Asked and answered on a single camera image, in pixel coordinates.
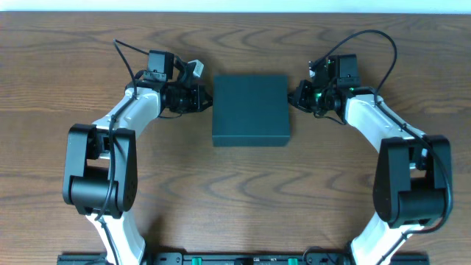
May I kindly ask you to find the black box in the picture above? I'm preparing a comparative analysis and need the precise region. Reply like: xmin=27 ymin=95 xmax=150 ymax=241
xmin=212 ymin=74 xmax=291 ymax=146

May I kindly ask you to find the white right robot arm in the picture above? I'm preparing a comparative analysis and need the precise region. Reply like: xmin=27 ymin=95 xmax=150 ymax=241
xmin=288 ymin=80 xmax=453 ymax=264

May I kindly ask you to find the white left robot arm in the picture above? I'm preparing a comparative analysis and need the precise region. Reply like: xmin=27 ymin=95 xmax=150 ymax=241
xmin=57 ymin=81 xmax=213 ymax=264

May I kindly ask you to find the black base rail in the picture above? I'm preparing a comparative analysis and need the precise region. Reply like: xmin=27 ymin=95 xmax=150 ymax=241
xmin=57 ymin=252 xmax=431 ymax=265

